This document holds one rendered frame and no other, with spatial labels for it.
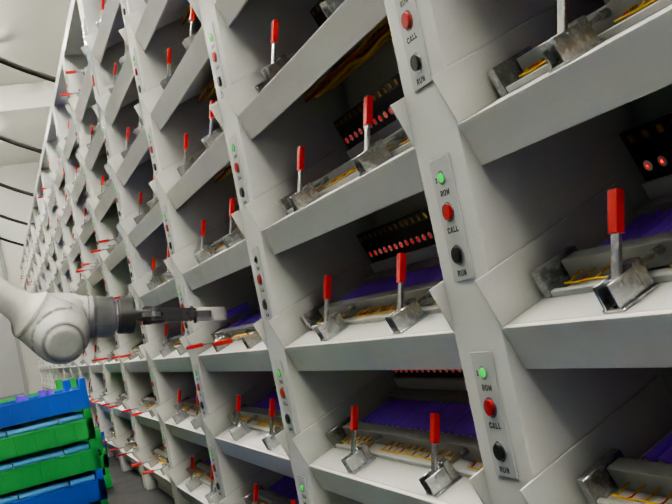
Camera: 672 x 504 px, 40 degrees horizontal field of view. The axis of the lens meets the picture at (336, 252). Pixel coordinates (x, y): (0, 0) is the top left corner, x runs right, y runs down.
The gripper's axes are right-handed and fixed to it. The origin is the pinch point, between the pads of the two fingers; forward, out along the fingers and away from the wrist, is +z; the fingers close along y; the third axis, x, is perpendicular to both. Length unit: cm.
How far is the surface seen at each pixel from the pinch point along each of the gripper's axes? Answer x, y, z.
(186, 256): -14.3, 12.4, -2.7
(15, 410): 21, 47, -41
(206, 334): 4.1, 12.4, 1.6
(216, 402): 20.0, 12.7, 3.6
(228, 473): 36.4, 12.7, 6.0
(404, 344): 9, -104, 2
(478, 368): 12, -122, 2
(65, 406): 20, 49, -28
